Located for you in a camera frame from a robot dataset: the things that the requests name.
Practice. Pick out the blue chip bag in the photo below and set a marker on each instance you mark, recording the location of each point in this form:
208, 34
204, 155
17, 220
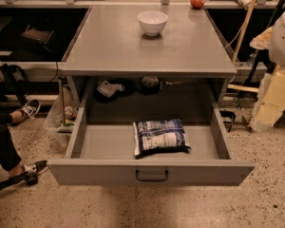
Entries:
164, 136

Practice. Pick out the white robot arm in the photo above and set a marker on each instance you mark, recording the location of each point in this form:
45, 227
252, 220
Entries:
270, 104

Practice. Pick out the black bag with label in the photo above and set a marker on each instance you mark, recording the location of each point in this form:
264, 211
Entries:
110, 90

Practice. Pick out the grey counter cabinet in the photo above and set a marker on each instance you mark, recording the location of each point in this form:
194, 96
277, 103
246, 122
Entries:
187, 56

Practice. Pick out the grey open drawer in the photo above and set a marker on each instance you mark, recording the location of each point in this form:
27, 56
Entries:
103, 154

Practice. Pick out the dark round object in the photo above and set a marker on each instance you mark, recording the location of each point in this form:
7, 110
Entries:
149, 85

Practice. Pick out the white bowl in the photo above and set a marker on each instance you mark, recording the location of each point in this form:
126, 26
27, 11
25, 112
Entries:
152, 22

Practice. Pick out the black sneaker upper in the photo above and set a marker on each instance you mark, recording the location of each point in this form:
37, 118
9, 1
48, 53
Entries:
28, 110

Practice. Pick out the black sneaker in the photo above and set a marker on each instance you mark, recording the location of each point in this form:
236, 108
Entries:
28, 110
30, 172

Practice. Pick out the dark box on shelf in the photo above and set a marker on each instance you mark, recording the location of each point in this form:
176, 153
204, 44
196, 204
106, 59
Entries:
37, 36

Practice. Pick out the black sneaker lower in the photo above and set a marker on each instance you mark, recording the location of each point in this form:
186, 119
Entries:
30, 172

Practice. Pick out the black backpack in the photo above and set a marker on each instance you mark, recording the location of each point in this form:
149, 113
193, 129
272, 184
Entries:
15, 81

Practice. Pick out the person's black trouser leg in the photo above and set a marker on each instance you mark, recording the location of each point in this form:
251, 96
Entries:
9, 158

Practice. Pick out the wooden stick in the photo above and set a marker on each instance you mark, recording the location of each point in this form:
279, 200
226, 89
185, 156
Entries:
243, 28

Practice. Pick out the black drawer handle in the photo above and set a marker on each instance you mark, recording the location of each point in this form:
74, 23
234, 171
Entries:
152, 176

